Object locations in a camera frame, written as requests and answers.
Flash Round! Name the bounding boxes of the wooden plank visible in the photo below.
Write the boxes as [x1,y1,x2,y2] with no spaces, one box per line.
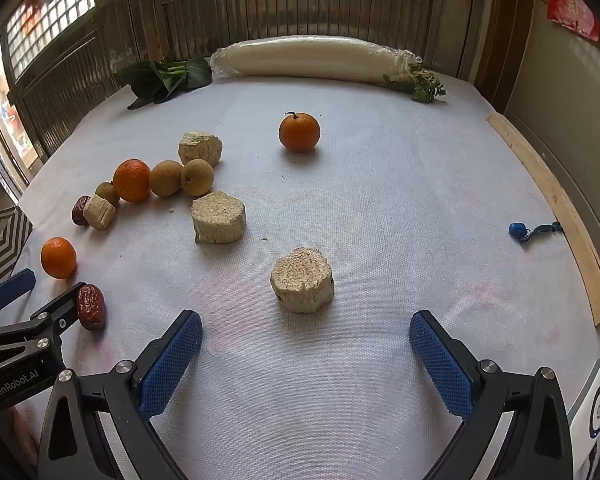
[486,111,600,327]

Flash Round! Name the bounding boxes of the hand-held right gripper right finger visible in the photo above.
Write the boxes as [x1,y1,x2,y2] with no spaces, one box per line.
[409,310,573,480]

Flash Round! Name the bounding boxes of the green bok choy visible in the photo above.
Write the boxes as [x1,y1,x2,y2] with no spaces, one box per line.
[117,50,213,111]

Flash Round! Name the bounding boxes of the glass block window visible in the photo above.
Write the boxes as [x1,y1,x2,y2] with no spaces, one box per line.
[2,0,98,81]

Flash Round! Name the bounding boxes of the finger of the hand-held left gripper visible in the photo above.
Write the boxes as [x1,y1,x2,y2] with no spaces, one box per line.
[0,281,88,361]
[0,268,37,318]

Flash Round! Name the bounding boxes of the red date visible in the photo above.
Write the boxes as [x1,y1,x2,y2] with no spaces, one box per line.
[71,195,92,227]
[76,284,106,331]

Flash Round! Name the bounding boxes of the striped tray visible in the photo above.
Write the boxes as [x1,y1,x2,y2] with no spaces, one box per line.
[0,205,33,306]

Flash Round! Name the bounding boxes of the white table cloth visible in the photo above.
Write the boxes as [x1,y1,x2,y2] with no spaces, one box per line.
[17,72,600,480]

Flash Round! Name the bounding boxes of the small greenish longan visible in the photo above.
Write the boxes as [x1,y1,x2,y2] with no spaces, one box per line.
[94,181,121,208]

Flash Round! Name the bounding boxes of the blue clip with lanyard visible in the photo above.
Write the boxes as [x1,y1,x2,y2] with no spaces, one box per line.
[508,221,563,245]

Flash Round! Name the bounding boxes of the wrapped white radish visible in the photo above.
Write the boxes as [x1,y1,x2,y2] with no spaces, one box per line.
[210,35,447,104]

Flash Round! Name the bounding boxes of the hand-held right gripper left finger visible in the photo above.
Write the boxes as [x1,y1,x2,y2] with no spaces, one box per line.
[37,309,204,480]

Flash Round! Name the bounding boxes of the white device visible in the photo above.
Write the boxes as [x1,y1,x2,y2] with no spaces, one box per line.
[565,355,600,480]

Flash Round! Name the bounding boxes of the small beige crumbly cake chunk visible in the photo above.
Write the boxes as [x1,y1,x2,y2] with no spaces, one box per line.
[82,194,117,231]

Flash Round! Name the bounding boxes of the red wall poster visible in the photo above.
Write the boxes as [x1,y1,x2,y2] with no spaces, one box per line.
[537,0,600,43]

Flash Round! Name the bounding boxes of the brown longan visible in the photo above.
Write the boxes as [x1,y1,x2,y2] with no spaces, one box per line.
[149,160,184,197]
[181,158,215,197]

